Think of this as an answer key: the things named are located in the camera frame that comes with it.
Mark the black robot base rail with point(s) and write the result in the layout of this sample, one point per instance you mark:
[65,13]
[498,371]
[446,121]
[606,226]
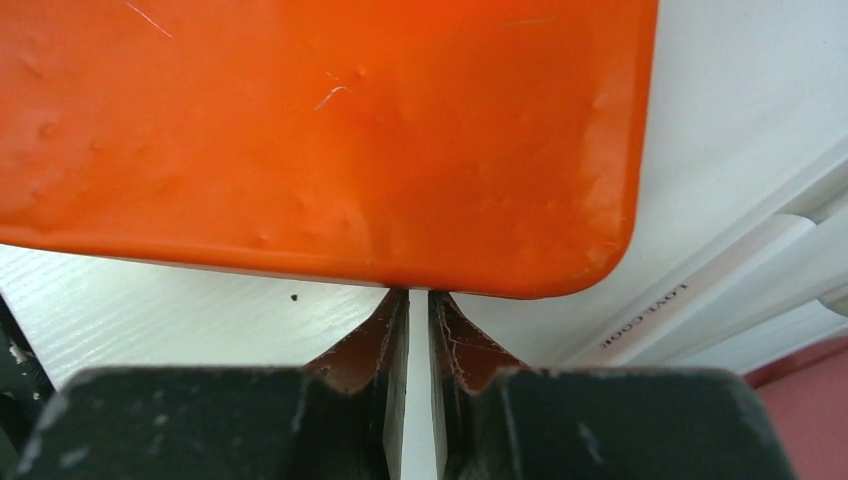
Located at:
[25,390]

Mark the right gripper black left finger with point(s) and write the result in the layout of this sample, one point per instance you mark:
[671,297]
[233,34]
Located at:
[340,416]

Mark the metal tongs with white handle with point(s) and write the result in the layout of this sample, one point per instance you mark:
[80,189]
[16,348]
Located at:
[806,206]

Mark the pink cloth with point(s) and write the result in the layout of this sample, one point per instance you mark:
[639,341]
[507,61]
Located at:
[805,394]

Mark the orange box lid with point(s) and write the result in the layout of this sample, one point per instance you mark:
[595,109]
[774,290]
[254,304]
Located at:
[483,147]

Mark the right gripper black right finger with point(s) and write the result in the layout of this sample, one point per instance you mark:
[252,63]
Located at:
[496,417]

